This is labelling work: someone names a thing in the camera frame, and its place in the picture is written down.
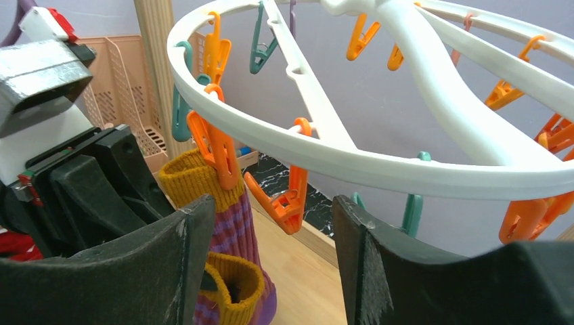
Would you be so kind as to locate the purple sock with yellow cuff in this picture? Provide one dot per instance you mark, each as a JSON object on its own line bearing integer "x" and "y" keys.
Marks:
{"x": 187, "y": 178}

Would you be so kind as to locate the orange front-centre clothes peg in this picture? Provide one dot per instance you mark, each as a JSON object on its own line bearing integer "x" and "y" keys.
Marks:
{"x": 216, "y": 147}

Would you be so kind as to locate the orange front-right clothes peg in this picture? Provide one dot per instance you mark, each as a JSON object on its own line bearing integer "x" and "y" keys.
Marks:
{"x": 287, "y": 207}

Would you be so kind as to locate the teal front clothes peg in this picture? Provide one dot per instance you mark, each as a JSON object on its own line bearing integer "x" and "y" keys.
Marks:
{"x": 179, "y": 129}

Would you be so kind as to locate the peach plastic file organizer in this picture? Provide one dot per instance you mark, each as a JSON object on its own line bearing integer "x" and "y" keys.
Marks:
{"x": 122, "y": 92}

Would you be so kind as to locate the orange front-left clothes peg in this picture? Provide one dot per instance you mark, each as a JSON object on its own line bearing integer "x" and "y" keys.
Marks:
{"x": 216, "y": 50}

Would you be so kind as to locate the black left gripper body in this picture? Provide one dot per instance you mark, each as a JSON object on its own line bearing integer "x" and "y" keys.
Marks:
{"x": 91, "y": 189}

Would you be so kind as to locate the white round clip hanger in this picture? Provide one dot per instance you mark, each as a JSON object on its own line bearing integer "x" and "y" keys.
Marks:
{"x": 437, "y": 138}

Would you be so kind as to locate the teal clothes peg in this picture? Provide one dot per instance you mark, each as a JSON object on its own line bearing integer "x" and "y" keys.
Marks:
{"x": 413, "y": 207}
{"x": 260, "y": 52}
{"x": 179, "y": 129}

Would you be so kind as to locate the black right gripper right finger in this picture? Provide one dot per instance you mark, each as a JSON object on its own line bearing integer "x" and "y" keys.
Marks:
{"x": 390, "y": 278}

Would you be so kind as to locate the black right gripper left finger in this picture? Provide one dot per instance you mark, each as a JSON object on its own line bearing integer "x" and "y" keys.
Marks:
{"x": 150, "y": 276}

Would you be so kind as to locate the teal right clothes peg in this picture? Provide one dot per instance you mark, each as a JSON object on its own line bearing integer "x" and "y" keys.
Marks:
{"x": 413, "y": 207}

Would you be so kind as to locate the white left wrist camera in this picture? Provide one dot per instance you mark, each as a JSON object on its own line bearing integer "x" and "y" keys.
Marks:
{"x": 43, "y": 72}

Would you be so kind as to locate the red white striped sock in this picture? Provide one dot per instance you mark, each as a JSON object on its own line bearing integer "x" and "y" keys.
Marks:
{"x": 18, "y": 247}

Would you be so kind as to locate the teal left clothes peg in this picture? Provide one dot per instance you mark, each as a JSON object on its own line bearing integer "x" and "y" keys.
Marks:
{"x": 260, "y": 52}

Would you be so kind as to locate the wooden hanger rack stand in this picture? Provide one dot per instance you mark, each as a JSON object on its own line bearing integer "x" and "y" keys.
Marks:
{"x": 459, "y": 225}

